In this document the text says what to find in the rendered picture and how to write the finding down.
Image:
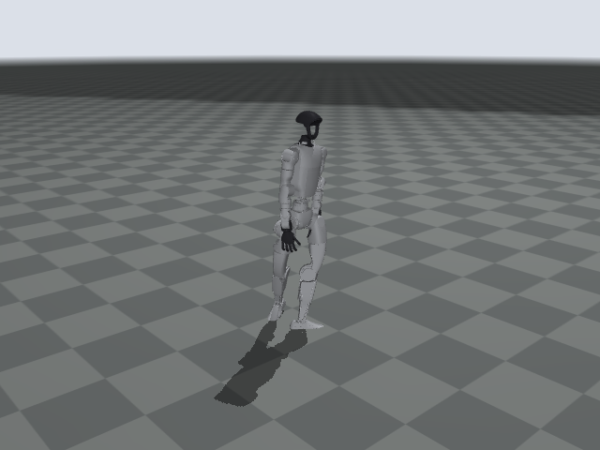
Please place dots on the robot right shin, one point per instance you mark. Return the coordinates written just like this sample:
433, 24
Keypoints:
278, 287

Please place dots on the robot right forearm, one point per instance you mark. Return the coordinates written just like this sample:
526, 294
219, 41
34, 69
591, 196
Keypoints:
285, 207

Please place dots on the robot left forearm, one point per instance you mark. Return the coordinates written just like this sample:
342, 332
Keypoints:
317, 201

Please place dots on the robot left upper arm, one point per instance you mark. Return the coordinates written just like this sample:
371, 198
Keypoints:
321, 182

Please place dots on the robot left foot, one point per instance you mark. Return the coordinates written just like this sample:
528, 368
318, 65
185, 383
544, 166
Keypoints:
295, 324

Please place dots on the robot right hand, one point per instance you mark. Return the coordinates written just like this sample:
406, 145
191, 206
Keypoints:
288, 238

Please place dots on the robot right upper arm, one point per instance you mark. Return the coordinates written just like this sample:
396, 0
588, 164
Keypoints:
289, 157

